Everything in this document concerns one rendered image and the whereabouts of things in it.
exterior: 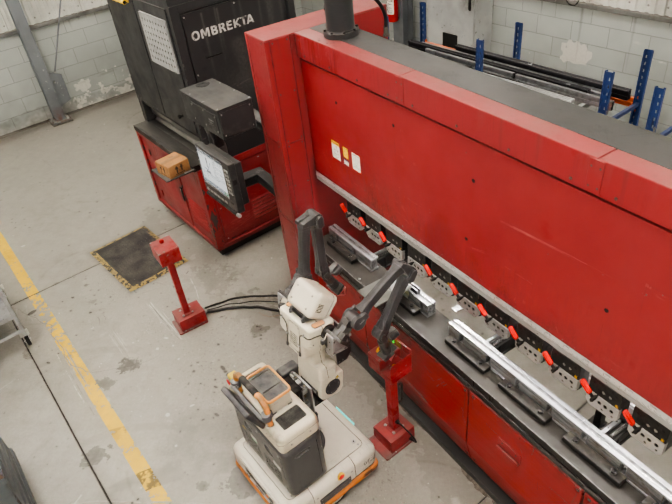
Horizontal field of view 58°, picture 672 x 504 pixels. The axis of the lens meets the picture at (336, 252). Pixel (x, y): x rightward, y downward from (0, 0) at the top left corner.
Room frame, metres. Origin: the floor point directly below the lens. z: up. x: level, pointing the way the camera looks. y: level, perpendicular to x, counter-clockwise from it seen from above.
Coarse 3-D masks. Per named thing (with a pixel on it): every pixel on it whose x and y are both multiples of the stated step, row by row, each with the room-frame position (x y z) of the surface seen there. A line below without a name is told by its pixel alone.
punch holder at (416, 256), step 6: (408, 246) 2.64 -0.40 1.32; (408, 252) 2.64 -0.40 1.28; (414, 252) 2.60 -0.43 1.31; (420, 252) 2.55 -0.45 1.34; (408, 258) 2.64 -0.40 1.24; (414, 258) 2.60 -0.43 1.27; (420, 258) 2.55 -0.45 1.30; (426, 258) 2.52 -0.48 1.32; (414, 264) 2.60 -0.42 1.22; (420, 264) 2.55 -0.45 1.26; (420, 270) 2.55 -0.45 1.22; (426, 276) 2.52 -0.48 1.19
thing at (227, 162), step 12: (204, 144) 3.66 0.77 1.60; (216, 156) 3.46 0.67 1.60; (228, 156) 3.50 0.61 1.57; (228, 168) 3.32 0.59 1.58; (240, 168) 3.40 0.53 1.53; (204, 180) 3.68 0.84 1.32; (228, 180) 3.34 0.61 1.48; (240, 180) 3.39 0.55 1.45; (216, 192) 3.55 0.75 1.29; (228, 192) 3.39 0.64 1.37; (240, 192) 3.34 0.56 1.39; (228, 204) 3.43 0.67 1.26; (240, 204) 3.33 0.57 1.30
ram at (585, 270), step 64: (320, 128) 3.36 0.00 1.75; (384, 128) 2.79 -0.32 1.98; (448, 128) 2.38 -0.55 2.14; (384, 192) 2.82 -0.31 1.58; (448, 192) 2.37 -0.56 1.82; (512, 192) 2.04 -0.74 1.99; (576, 192) 1.78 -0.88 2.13; (448, 256) 2.36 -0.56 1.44; (512, 256) 2.01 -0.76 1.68; (576, 256) 1.74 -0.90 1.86; (640, 256) 1.54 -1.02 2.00; (576, 320) 1.70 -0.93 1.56; (640, 320) 1.49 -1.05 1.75; (640, 384) 1.43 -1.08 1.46
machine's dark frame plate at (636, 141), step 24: (360, 48) 3.07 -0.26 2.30; (384, 48) 3.02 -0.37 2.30; (408, 48) 2.98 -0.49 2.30; (432, 72) 2.63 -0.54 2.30; (456, 72) 2.59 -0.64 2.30; (480, 72) 2.56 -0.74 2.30; (504, 96) 2.28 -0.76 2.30; (528, 96) 2.25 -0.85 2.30; (552, 120) 2.02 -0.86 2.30; (576, 120) 2.00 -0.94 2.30; (600, 120) 1.97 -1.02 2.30; (624, 144) 1.78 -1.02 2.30; (648, 144) 1.76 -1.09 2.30
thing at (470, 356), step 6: (450, 336) 2.33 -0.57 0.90; (450, 342) 2.28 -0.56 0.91; (456, 342) 2.28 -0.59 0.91; (456, 348) 2.23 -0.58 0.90; (462, 348) 2.23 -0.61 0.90; (468, 348) 2.22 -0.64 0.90; (462, 354) 2.19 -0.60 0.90; (468, 354) 2.18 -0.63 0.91; (474, 354) 2.18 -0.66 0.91; (468, 360) 2.15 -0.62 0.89; (474, 360) 2.13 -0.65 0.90; (474, 366) 2.11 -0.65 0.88; (480, 366) 2.09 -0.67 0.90; (486, 366) 2.08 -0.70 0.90; (486, 372) 2.07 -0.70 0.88
